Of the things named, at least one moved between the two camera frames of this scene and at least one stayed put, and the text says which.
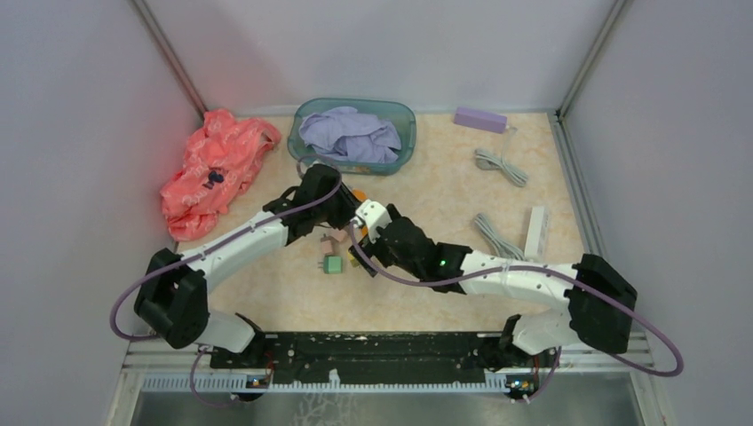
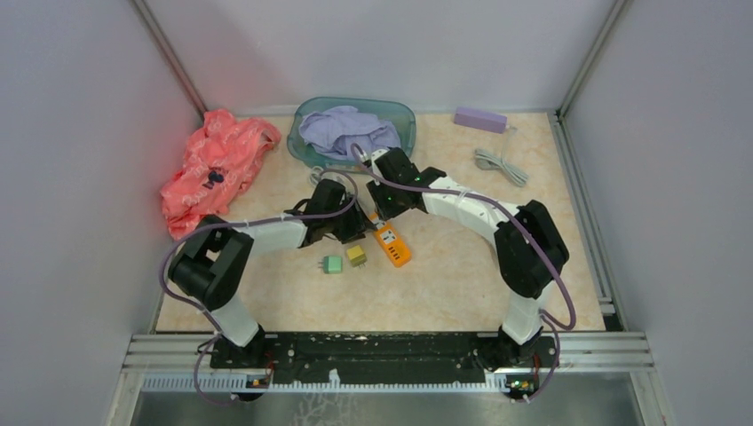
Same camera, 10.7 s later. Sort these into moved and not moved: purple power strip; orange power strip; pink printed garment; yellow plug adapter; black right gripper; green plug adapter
Moved: black right gripper; orange power strip
Not moved: pink printed garment; purple power strip; green plug adapter; yellow plug adapter
